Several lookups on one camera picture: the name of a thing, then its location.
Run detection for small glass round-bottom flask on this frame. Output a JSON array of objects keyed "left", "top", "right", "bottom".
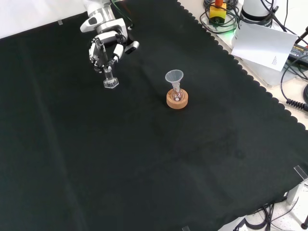
[{"left": 170, "top": 86, "right": 184, "bottom": 102}]

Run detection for black coiled cable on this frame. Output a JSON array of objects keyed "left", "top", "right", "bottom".
[{"left": 280, "top": 60, "right": 308, "bottom": 111}]

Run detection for clear plastic funnel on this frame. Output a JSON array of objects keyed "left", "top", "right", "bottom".
[{"left": 165, "top": 69, "right": 185, "bottom": 91}]

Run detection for clear glass graduated cylinder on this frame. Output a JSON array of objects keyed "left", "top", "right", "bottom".
[{"left": 93, "top": 39, "right": 120, "bottom": 90}]

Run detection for white paper sheet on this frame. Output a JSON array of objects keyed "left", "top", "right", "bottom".
[{"left": 231, "top": 20, "right": 299, "bottom": 72}]

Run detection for yellow stop button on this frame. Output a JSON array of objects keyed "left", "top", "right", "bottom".
[{"left": 208, "top": 0, "right": 228, "bottom": 26}]

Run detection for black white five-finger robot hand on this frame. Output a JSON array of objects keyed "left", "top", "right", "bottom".
[{"left": 79, "top": 16, "right": 140, "bottom": 74}]

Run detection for black power adapter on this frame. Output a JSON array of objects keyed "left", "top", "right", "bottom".
[{"left": 287, "top": 44, "right": 308, "bottom": 64}]

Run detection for silver metal bracket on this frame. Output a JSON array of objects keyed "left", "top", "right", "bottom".
[{"left": 285, "top": 179, "right": 308, "bottom": 205}]

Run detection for cork ring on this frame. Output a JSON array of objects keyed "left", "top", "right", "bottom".
[{"left": 166, "top": 88, "right": 189, "bottom": 110}]

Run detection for pale base plate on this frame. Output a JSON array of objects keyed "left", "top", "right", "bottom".
[{"left": 200, "top": 11, "right": 287, "bottom": 89}]

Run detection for black floor cables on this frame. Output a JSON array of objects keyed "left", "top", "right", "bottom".
[{"left": 232, "top": 201, "right": 308, "bottom": 231}]

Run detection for black bench cloth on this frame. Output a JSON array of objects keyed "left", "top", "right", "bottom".
[{"left": 0, "top": 0, "right": 308, "bottom": 231}]

